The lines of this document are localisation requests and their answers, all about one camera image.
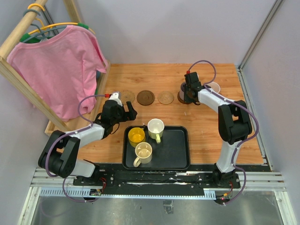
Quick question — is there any yellow clothes hanger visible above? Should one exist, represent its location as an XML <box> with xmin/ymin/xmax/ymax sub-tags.
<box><xmin>40</xmin><ymin>0</ymin><xmax>83</xmax><ymax>31</ymax></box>

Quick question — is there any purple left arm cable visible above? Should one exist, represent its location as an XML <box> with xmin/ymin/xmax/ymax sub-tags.
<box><xmin>44</xmin><ymin>93</ymin><xmax>106</xmax><ymax>203</ymax></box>

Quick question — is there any purple mug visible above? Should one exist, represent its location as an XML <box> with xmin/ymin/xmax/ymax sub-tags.
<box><xmin>179</xmin><ymin>82</ymin><xmax>186</xmax><ymax>101</ymax></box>

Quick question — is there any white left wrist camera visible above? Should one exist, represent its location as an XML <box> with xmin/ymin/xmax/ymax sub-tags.
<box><xmin>109</xmin><ymin>91</ymin><xmax>123</xmax><ymax>106</ymax></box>

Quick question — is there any dark wooden coaster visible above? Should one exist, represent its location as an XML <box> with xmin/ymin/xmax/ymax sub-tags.
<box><xmin>177</xmin><ymin>92</ymin><xmax>187</xmax><ymax>105</ymax></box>
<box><xmin>136</xmin><ymin>90</ymin><xmax>155</xmax><ymax>106</ymax></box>

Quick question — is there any pink t-shirt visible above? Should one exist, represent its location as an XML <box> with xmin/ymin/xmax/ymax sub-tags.
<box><xmin>7</xmin><ymin>25</ymin><xmax>108</xmax><ymax>121</ymax></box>

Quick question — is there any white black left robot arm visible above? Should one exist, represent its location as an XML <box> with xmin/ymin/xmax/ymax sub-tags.
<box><xmin>38</xmin><ymin>100</ymin><xmax>137</xmax><ymax>186</ymax></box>

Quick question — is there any cream mug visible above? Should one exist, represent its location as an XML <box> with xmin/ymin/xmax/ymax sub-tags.
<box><xmin>133</xmin><ymin>142</ymin><xmax>153</xmax><ymax>167</ymax></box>

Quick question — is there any green clothes hanger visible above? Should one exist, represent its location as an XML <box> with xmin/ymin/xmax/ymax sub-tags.
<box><xmin>19</xmin><ymin>22</ymin><xmax>95</xmax><ymax>43</ymax></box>

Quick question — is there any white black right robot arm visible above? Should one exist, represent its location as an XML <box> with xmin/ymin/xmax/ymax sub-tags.
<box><xmin>183</xmin><ymin>71</ymin><xmax>252</xmax><ymax>188</ymax></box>

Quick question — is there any grey slotted cable duct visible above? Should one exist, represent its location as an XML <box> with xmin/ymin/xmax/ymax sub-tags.
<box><xmin>39</xmin><ymin>187</ymin><xmax>217</xmax><ymax>200</ymax></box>

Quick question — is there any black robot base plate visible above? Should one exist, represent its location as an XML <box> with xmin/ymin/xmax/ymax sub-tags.
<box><xmin>73</xmin><ymin>164</ymin><xmax>240</xmax><ymax>194</ymax></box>

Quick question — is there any pale green mug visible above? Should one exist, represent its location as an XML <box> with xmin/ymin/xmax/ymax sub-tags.
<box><xmin>147</xmin><ymin>119</ymin><xmax>165</xmax><ymax>144</ymax></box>

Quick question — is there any large woven rattan coaster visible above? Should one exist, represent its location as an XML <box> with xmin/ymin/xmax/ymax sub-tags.
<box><xmin>120</xmin><ymin>90</ymin><xmax>135</xmax><ymax>105</ymax></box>

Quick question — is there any pink mug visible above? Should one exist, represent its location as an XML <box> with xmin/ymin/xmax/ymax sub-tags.
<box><xmin>208</xmin><ymin>82</ymin><xmax>221</xmax><ymax>93</ymax></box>

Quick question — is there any aluminium frame post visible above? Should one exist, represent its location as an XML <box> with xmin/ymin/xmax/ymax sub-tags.
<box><xmin>238</xmin><ymin>0</ymin><xmax>286</xmax><ymax>70</ymax></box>

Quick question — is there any grey clothes hanger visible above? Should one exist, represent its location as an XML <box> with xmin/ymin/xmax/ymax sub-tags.
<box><xmin>19</xmin><ymin>9</ymin><xmax>66</xmax><ymax>43</ymax></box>

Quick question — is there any small woven rattan coaster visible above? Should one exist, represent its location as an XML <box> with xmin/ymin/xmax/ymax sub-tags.
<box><xmin>157</xmin><ymin>91</ymin><xmax>174</xmax><ymax>105</ymax></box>

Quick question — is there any black plastic tray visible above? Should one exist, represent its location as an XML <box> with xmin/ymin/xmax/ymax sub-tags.
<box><xmin>122</xmin><ymin>125</ymin><xmax>190</xmax><ymax>171</ymax></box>

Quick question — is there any wooden clothes rack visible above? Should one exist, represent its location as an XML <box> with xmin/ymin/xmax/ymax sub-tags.
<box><xmin>0</xmin><ymin>0</ymin><xmax>111</xmax><ymax>135</ymax></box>

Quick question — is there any yellow translucent cup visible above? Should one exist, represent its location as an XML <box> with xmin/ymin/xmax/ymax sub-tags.
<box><xmin>128</xmin><ymin>127</ymin><xmax>146</xmax><ymax>148</ymax></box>

